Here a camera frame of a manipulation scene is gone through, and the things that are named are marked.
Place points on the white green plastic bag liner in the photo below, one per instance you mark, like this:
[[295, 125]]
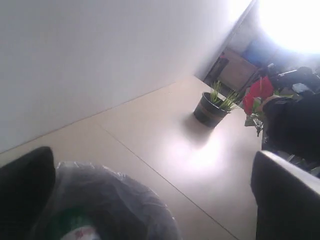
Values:
[[92, 202]]

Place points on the black pot with green grass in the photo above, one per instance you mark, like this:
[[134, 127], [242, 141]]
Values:
[[213, 107]]

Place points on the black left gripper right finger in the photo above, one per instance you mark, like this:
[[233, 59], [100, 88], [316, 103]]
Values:
[[287, 198]]

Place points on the red artificial flower plant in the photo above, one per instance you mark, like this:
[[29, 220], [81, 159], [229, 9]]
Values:
[[255, 96]]

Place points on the brown wooden cabinet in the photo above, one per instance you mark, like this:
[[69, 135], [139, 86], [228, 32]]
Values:
[[231, 69]]

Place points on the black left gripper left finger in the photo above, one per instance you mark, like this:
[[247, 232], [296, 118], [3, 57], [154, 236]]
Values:
[[26, 184]]

